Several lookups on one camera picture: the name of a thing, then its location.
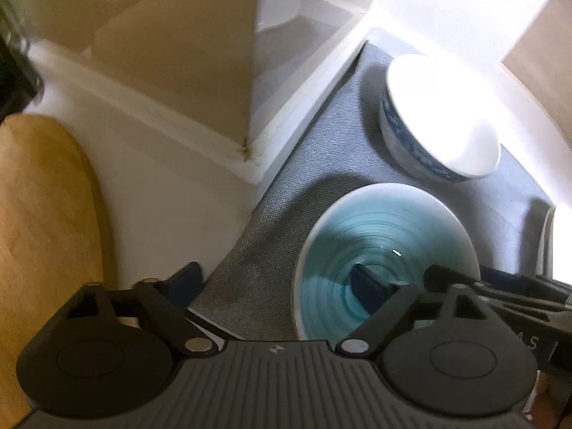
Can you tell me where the wooden cutting board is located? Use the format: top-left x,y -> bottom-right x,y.
0,114 -> 118,416

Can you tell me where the small white floral plate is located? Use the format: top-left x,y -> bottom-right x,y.
541,204 -> 572,287

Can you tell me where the grey fabric mat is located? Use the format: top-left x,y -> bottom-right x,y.
188,40 -> 552,342

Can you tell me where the white bowl blue pattern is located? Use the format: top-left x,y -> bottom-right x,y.
379,54 -> 500,184

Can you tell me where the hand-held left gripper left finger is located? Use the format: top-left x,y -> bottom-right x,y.
42,261 -> 223,355

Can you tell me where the light blue ribbed bowl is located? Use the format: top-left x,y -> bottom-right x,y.
291,183 -> 481,342

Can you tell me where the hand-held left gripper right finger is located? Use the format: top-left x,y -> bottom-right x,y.
336,263 -> 501,355

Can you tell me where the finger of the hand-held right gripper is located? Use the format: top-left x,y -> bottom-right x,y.
423,265 -> 572,318

